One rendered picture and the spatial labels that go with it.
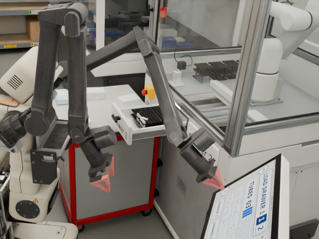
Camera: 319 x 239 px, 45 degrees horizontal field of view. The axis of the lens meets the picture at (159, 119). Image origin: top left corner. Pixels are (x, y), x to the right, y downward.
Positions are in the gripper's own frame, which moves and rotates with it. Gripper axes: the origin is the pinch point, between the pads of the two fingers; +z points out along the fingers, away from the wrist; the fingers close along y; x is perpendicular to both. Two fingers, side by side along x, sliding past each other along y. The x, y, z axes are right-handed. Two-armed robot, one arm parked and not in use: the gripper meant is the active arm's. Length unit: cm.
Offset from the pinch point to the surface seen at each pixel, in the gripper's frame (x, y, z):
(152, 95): 48, 97, -35
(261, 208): -17.7, -21.5, 2.8
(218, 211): 1.4, -10.6, 2.4
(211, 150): 16.1, 43.8, 0.2
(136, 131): 42, 47, -30
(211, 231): 2.1, -20.2, 2.6
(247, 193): -10.8, -9.1, 2.6
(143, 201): 98, 79, 14
